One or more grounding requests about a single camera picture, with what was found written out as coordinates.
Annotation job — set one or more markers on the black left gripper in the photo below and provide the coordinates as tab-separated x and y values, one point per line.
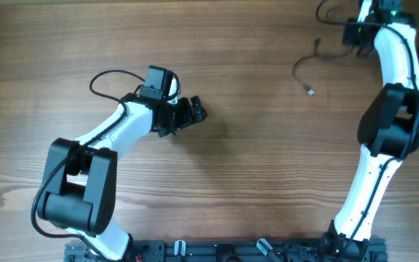
186	118

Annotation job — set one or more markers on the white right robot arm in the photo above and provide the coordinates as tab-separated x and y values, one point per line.
388	131

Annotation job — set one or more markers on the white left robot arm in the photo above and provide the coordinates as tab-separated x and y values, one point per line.
77	195

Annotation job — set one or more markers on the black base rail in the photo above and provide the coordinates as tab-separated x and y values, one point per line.
302	250

